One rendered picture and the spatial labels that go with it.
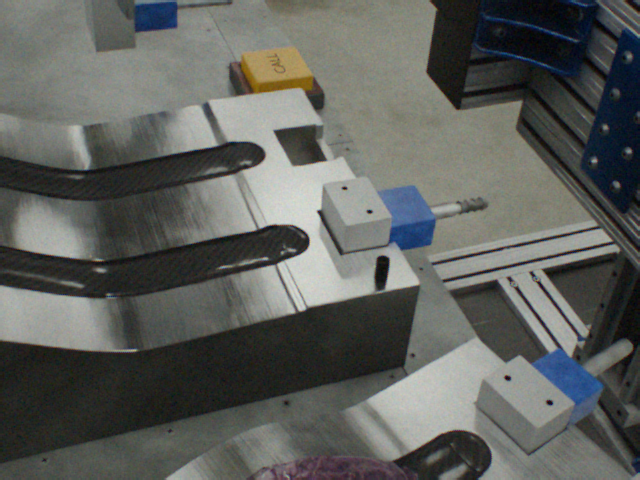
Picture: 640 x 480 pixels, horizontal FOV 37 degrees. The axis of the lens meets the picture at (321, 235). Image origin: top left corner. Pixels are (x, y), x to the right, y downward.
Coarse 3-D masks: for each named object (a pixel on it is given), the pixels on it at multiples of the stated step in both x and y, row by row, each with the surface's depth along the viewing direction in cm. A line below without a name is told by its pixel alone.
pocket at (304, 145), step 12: (276, 132) 80; (288, 132) 81; (300, 132) 81; (312, 132) 81; (288, 144) 81; (300, 144) 82; (312, 144) 82; (324, 144) 81; (288, 156) 82; (300, 156) 82; (312, 156) 82; (324, 156) 80
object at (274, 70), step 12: (288, 48) 100; (252, 60) 98; (264, 60) 98; (276, 60) 98; (288, 60) 98; (300, 60) 98; (252, 72) 96; (264, 72) 96; (276, 72) 96; (288, 72) 97; (300, 72) 97; (252, 84) 97; (264, 84) 95; (276, 84) 96; (288, 84) 96; (300, 84) 97; (312, 84) 97
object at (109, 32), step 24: (96, 0) 81; (144, 0) 84; (168, 0) 84; (192, 0) 86; (216, 0) 87; (96, 24) 82; (120, 24) 83; (144, 24) 84; (168, 24) 85; (96, 48) 84; (120, 48) 85
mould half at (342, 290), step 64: (0, 128) 74; (64, 128) 79; (128, 128) 80; (192, 128) 80; (256, 128) 80; (0, 192) 68; (192, 192) 74; (256, 192) 73; (320, 192) 74; (128, 256) 68; (320, 256) 69; (0, 320) 58; (64, 320) 61; (128, 320) 63; (192, 320) 64; (256, 320) 64; (320, 320) 66; (384, 320) 69; (0, 384) 59; (64, 384) 61; (128, 384) 63; (192, 384) 66; (256, 384) 68; (320, 384) 71; (0, 448) 63
